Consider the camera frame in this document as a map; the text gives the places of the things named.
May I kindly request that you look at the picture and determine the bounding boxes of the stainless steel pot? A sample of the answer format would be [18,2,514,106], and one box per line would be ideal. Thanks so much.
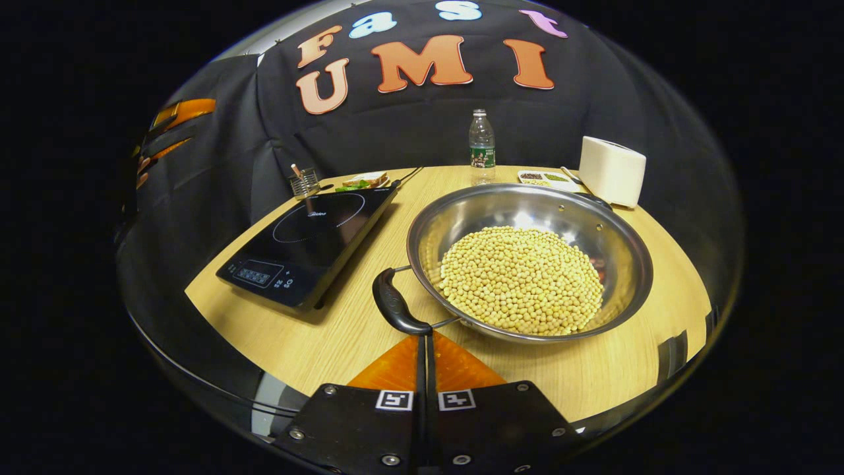
[371,183,655,345]

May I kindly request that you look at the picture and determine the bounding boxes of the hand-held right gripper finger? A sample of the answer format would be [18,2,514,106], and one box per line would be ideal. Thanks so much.
[427,332,585,475]
[274,333,427,475]

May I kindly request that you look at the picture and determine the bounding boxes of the pile of soybeans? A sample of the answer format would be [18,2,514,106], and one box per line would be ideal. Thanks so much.
[438,226,605,336]

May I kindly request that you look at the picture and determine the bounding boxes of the white toaster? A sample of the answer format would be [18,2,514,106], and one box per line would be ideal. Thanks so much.
[578,135,648,210]

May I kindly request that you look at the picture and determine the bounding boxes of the clear plastic water bottle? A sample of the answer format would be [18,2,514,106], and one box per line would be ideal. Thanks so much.
[469,109,497,187]

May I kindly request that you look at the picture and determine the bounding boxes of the black induction cooktop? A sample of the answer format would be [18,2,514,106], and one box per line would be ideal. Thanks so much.
[216,186,400,311]

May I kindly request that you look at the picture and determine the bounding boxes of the white divided tray with spices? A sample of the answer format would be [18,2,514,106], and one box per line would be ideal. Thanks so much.
[518,170,582,193]

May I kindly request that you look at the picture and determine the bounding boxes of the metal wire utensil holder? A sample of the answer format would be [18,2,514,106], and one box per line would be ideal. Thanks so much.
[290,168,322,199]

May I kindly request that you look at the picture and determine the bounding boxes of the black power cable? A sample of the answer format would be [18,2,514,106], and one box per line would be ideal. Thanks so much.
[389,166,424,189]

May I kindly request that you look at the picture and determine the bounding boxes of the white plate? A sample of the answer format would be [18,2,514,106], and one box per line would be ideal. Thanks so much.
[336,174,394,193]

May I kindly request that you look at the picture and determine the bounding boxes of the sandwich with lettuce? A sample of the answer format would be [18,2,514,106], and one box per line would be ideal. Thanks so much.
[335,172,390,193]

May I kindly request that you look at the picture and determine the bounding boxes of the black backdrop cloth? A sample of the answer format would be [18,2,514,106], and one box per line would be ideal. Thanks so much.
[119,0,739,317]

